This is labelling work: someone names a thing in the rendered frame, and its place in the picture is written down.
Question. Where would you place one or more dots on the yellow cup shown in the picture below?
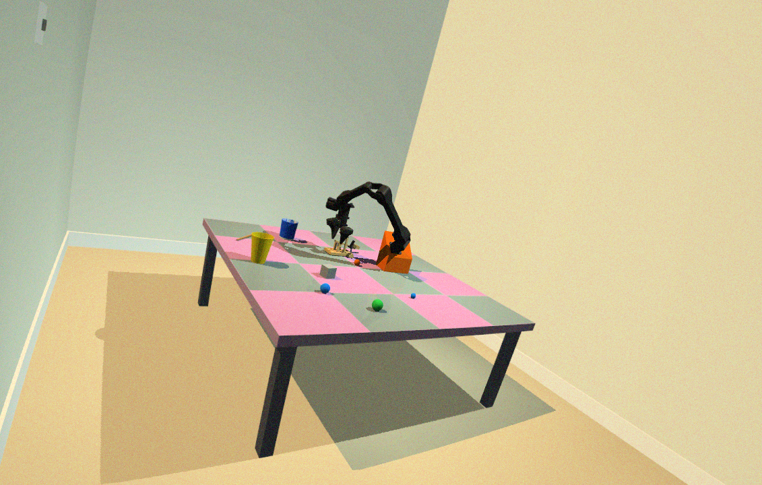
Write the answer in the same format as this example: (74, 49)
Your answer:
(261, 244)

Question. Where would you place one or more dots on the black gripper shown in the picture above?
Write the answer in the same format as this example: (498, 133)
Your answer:
(344, 231)

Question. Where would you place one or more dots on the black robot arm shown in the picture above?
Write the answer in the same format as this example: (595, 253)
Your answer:
(383, 195)

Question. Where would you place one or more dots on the blue open cylinder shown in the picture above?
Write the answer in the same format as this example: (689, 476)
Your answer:
(288, 229)

